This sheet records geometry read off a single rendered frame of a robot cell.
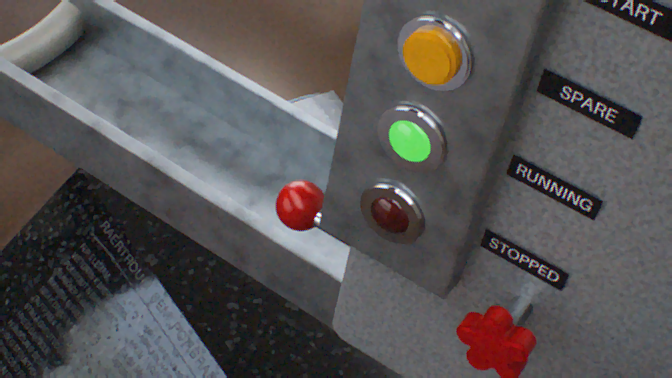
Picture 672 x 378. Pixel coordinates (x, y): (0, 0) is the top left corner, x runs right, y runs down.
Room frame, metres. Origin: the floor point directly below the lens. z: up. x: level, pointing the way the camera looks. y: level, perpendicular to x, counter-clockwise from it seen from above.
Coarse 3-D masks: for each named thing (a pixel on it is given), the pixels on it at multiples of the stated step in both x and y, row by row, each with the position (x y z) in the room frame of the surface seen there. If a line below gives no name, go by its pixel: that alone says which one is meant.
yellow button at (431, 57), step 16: (416, 32) 0.38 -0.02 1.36; (432, 32) 0.38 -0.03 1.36; (416, 48) 0.37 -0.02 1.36; (432, 48) 0.37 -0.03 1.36; (448, 48) 0.37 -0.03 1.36; (416, 64) 0.37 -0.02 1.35; (432, 64) 0.37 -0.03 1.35; (448, 64) 0.37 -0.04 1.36; (432, 80) 0.37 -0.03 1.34; (448, 80) 0.37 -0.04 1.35
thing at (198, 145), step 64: (0, 64) 0.59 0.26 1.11; (64, 64) 0.65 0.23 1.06; (128, 64) 0.67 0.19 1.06; (192, 64) 0.65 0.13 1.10; (64, 128) 0.56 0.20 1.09; (128, 128) 0.60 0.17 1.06; (192, 128) 0.61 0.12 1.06; (256, 128) 0.62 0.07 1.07; (320, 128) 0.60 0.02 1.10; (128, 192) 0.53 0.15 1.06; (192, 192) 0.51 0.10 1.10; (256, 192) 0.56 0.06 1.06; (256, 256) 0.49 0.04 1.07; (320, 256) 0.48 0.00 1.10
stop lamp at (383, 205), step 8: (376, 200) 0.38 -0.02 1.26; (384, 200) 0.38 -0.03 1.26; (392, 200) 0.38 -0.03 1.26; (376, 208) 0.38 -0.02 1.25; (384, 208) 0.37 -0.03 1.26; (392, 208) 0.37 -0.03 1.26; (400, 208) 0.37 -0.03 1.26; (376, 216) 0.38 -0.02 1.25; (384, 216) 0.37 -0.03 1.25; (392, 216) 0.37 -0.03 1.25; (400, 216) 0.37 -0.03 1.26; (384, 224) 0.37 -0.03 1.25; (392, 224) 0.37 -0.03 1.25; (400, 224) 0.37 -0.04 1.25; (392, 232) 0.37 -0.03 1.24; (400, 232) 0.37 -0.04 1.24
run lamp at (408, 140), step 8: (392, 128) 0.38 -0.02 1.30; (400, 128) 0.38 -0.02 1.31; (408, 128) 0.38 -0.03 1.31; (416, 128) 0.37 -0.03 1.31; (392, 136) 0.38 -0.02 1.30; (400, 136) 0.37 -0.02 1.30; (408, 136) 0.37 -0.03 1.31; (416, 136) 0.37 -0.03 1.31; (424, 136) 0.37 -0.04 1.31; (392, 144) 0.38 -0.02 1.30; (400, 144) 0.37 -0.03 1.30; (408, 144) 0.37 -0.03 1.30; (416, 144) 0.37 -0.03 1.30; (424, 144) 0.37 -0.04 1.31; (400, 152) 0.37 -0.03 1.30; (408, 152) 0.37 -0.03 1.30; (416, 152) 0.37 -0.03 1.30; (424, 152) 0.37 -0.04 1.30; (416, 160) 0.37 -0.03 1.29
